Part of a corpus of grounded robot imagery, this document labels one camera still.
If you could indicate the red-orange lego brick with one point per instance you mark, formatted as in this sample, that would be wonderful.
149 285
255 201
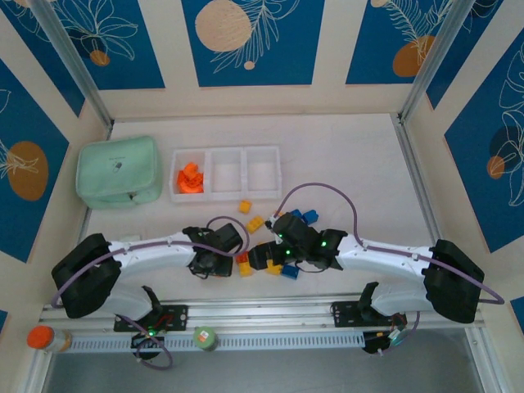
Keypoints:
242 258

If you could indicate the yellow stepped lego brick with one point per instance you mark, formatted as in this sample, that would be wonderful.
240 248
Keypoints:
255 224

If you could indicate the blue lego brick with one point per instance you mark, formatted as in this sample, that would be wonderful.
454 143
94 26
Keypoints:
290 273
296 213
311 217

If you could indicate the small yellow lego brick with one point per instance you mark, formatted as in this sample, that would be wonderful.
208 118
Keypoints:
245 206

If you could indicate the orange long pinned lego piece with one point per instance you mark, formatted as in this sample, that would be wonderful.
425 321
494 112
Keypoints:
183 181

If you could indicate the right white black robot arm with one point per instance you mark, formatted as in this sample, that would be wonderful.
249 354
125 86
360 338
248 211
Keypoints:
389 262

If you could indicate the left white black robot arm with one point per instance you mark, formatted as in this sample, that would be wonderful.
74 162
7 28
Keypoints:
143 258

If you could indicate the green tape roll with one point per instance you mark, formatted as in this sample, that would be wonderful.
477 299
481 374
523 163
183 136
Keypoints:
206 337

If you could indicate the white three-compartment plastic tray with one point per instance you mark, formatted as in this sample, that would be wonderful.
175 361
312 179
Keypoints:
225 172

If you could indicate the mint green fabric pouch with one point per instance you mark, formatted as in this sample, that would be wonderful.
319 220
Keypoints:
116 168

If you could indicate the jar with orange lid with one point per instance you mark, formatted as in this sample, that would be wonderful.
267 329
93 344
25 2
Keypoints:
41 337

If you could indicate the aluminium mounting rail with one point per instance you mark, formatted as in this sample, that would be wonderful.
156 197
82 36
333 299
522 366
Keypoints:
262 313

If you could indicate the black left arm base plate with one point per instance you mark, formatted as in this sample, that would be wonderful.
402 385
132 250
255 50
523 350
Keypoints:
180 317

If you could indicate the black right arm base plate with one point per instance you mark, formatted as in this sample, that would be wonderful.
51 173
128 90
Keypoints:
346 314

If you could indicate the aluminium table side rail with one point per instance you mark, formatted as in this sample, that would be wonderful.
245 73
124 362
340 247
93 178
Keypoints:
85 221
409 155

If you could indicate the aluminium frame post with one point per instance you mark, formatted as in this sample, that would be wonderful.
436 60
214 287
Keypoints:
438 53
70 53

